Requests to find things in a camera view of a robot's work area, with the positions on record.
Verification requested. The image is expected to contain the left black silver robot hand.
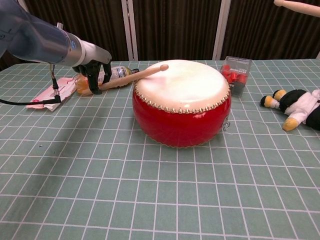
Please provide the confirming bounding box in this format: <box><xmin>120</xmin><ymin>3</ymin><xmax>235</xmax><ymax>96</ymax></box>
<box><xmin>71</xmin><ymin>42</ymin><xmax>113</xmax><ymax>96</ymax></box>

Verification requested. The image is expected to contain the orange drink plastic bottle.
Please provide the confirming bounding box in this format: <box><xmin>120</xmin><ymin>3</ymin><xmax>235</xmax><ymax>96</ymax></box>
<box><xmin>74</xmin><ymin>65</ymin><xmax>141</xmax><ymax>95</ymax></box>

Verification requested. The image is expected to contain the wooden drumstick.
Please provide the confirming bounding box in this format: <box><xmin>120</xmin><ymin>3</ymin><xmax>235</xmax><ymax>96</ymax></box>
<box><xmin>98</xmin><ymin>64</ymin><xmax>170</xmax><ymax>91</ymax></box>
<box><xmin>273</xmin><ymin>0</ymin><xmax>320</xmax><ymax>17</ymax></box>

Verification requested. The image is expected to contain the green gridded cutting mat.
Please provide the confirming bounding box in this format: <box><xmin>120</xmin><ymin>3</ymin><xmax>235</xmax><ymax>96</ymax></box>
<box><xmin>0</xmin><ymin>58</ymin><xmax>320</xmax><ymax>240</ymax></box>

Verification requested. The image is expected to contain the white partition post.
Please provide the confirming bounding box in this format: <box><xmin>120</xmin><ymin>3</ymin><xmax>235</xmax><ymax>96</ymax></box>
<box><xmin>212</xmin><ymin>0</ymin><xmax>231</xmax><ymax>61</ymax></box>
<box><xmin>121</xmin><ymin>0</ymin><xmax>139</xmax><ymax>62</ymax></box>

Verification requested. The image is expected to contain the pink white wet wipes pack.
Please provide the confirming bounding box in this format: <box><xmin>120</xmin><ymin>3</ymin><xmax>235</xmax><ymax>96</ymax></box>
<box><xmin>25</xmin><ymin>76</ymin><xmax>77</xmax><ymax>112</ymax></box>

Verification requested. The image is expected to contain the black white plush toy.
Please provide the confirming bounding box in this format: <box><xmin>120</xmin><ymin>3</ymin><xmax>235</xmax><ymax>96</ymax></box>
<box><xmin>259</xmin><ymin>88</ymin><xmax>320</xmax><ymax>132</ymax></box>

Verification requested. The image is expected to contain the red drum with white skin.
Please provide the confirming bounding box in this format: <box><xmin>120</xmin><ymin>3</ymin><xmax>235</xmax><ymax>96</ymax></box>
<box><xmin>131</xmin><ymin>59</ymin><xmax>232</xmax><ymax>149</ymax></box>

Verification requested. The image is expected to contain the clear box with red pieces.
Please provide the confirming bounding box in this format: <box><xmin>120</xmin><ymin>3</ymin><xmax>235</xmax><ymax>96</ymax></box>
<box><xmin>220</xmin><ymin>55</ymin><xmax>252</xmax><ymax>99</ymax></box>

